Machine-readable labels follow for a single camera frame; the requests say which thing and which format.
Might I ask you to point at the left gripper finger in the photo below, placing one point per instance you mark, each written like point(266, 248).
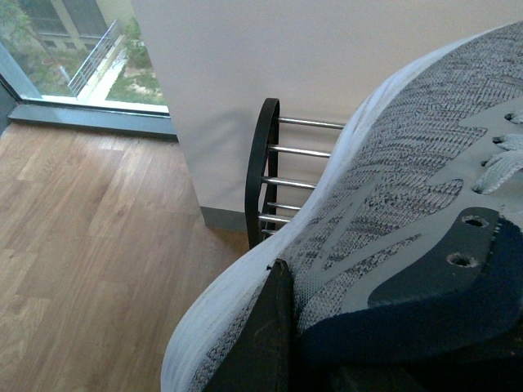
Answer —
point(259, 359)

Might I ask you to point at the grey sneaker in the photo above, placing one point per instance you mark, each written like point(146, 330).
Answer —
point(407, 258)

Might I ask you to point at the black metal shoe rack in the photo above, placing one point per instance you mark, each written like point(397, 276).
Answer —
point(264, 214)

